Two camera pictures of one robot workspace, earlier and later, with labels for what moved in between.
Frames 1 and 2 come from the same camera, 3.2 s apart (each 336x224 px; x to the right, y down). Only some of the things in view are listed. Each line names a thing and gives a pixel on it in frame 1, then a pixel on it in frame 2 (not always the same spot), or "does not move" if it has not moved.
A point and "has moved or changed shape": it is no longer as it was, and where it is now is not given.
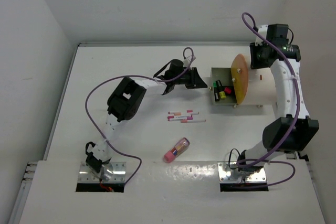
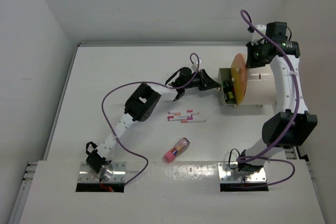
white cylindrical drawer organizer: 261,89 does not move
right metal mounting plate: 259,176 does not move
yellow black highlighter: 222,94 -> 231,95
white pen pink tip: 192,121 does not move
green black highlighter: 217,84 has moved or changed shape
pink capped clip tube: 182,144 does not move
